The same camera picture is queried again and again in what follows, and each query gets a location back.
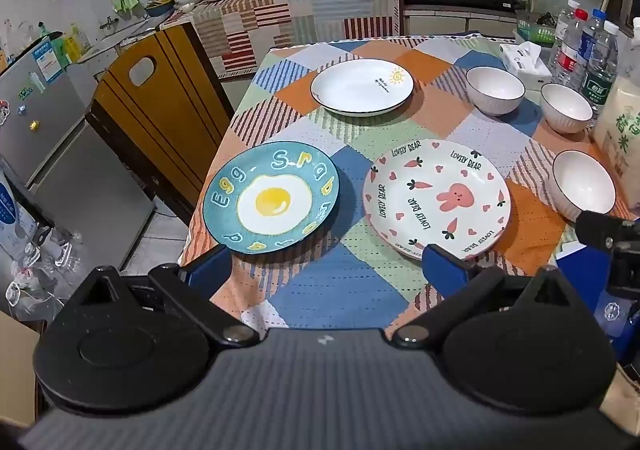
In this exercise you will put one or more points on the white plate with sun print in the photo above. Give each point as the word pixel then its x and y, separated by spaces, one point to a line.
pixel 360 86

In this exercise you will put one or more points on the green label water bottle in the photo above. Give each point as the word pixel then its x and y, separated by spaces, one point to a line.
pixel 600 75

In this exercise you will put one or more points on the blue printed box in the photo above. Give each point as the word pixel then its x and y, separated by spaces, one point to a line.
pixel 577 280

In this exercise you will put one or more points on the red label water bottle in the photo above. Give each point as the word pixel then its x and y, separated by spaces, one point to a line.
pixel 572 53

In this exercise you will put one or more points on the white bunny and carrot plate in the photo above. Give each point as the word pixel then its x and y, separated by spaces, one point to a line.
pixel 435 200

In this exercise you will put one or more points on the blue label water bottle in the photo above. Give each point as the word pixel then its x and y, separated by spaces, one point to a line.
pixel 594 38

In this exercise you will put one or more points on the blue basin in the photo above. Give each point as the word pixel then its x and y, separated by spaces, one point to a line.
pixel 159 8

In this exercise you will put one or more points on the silver refrigerator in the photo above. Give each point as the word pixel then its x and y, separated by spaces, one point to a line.
pixel 55 145

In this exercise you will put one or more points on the clear plastic water bottle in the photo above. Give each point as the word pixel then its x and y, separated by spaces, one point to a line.
pixel 562 30

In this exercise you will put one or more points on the clear bag of rice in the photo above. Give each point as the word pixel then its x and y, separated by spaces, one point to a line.
pixel 620 130

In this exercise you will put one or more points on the white bowl with dark rim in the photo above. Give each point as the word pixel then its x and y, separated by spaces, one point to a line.
pixel 582 184
pixel 494 89
pixel 566 106

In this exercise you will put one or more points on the blue fried egg plate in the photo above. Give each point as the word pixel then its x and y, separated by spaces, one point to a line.
pixel 270 197

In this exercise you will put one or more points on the striped counter cloth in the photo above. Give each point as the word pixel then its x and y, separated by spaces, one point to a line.
pixel 280 25

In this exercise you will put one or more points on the checkered pastel tablecloth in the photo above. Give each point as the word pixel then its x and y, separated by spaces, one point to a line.
pixel 325 285

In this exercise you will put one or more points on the wooden chair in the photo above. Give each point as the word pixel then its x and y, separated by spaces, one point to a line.
pixel 160 130

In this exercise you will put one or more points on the green plastic basket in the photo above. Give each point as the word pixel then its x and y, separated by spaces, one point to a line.
pixel 535 30

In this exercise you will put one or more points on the white tissue box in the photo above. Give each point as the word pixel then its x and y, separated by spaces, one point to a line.
pixel 525 68

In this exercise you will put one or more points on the clear plastic bags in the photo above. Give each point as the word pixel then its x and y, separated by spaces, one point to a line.
pixel 45 275

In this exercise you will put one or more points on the blue and white sack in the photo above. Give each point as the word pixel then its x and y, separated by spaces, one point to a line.
pixel 15 215

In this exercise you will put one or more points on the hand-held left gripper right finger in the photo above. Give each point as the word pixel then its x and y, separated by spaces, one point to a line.
pixel 445 269

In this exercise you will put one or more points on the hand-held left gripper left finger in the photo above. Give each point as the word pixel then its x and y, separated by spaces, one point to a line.
pixel 210 266

